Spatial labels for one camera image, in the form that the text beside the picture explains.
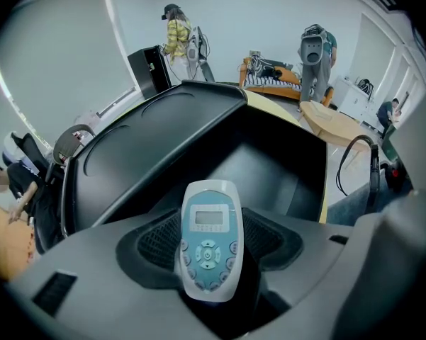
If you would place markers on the black box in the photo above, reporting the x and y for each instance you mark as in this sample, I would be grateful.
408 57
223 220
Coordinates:
163 136

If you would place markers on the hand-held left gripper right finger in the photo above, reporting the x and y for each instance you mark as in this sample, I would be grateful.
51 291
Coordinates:
340 278

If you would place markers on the striped cloth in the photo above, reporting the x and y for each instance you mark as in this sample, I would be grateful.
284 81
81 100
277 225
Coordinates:
266 71

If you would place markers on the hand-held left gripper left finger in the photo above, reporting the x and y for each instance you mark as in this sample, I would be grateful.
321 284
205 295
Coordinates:
102 282

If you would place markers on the orange sofa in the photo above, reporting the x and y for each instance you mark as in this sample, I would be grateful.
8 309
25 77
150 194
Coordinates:
7 246
269 89

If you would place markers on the person's grey trousers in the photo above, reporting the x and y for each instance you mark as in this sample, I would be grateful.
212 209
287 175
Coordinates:
351 204

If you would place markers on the white cabinet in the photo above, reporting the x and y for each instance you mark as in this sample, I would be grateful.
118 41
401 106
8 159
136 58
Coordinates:
351 97

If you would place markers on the grey backpack rig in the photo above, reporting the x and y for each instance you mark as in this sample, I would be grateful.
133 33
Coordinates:
195 48
313 46

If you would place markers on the black chest device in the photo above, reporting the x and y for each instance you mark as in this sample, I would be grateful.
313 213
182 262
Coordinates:
388 179

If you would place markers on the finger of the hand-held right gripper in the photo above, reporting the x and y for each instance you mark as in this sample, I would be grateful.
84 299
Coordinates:
421 147

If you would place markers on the small white object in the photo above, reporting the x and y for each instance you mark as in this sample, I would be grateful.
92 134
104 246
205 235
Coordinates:
209 225

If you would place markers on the black office chair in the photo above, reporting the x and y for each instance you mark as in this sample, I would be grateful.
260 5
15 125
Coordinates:
32 151

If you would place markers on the oval wooden table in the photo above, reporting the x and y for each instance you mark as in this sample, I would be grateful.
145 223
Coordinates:
336 126

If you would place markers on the black bag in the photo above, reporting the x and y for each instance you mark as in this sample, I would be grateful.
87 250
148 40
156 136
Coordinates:
365 87

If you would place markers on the black cabinet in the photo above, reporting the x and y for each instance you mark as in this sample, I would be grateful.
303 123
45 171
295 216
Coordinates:
149 69

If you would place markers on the white cloth on chair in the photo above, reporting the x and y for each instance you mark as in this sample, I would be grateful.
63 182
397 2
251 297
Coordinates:
10 142

